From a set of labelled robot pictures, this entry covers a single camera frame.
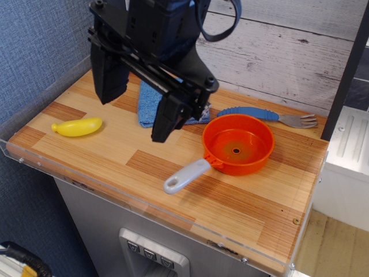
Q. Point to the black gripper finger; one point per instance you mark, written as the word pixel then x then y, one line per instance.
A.
pixel 110 75
pixel 172 113

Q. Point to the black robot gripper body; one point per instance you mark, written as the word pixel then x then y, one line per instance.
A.
pixel 156 40

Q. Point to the orange pot with grey handle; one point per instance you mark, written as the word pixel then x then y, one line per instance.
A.
pixel 234 144

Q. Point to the yellow toy banana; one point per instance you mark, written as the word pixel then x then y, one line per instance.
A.
pixel 79 127

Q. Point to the blue folded cloth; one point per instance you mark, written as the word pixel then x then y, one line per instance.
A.
pixel 148 102

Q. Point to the clear acrylic table guard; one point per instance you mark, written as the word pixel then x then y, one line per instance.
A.
pixel 257 219

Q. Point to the grey toy fridge cabinet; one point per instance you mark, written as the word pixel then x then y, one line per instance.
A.
pixel 99 222

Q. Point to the white ridged appliance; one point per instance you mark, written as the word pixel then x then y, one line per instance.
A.
pixel 342 189

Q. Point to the blue-handled metal fork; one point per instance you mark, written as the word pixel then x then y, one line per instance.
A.
pixel 295 121

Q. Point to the dark vertical post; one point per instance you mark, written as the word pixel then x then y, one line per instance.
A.
pixel 347 77

